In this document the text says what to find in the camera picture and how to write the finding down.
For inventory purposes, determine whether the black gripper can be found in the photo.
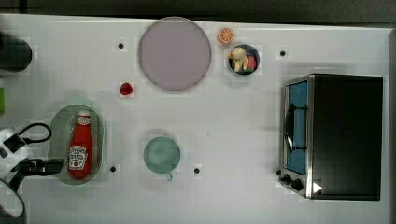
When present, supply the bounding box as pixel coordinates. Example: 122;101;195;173
10;159;64;187

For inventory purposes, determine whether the red felt ketchup bottle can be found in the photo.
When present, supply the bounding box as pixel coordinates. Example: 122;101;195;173
68;109;93;179

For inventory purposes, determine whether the blue bowl with toy food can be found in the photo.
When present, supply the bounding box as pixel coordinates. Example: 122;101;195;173
226;45;261;76

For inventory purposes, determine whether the large grey round plate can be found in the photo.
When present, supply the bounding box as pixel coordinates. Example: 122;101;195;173
138;17;211;91

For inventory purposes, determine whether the black cylinder holder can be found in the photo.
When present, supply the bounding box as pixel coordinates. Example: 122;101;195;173
0;33;33;72

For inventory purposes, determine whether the black toaster oven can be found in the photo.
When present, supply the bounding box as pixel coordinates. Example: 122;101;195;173
276;74;383;201

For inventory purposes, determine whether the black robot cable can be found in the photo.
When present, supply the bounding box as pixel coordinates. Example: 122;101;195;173
17;122;53;145

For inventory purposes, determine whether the green oval metal strainer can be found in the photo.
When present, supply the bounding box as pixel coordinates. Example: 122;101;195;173
48;105;106;185

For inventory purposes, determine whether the orange slice toy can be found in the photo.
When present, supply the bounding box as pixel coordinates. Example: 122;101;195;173
218;27;234;44

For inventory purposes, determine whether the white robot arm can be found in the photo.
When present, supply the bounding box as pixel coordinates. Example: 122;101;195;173
0;129;64;190

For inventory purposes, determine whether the green metal cup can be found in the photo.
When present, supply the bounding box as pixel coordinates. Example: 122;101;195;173
143;136;181;181

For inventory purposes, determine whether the red toy strawberry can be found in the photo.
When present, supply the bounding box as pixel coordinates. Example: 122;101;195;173
120;82;134;96

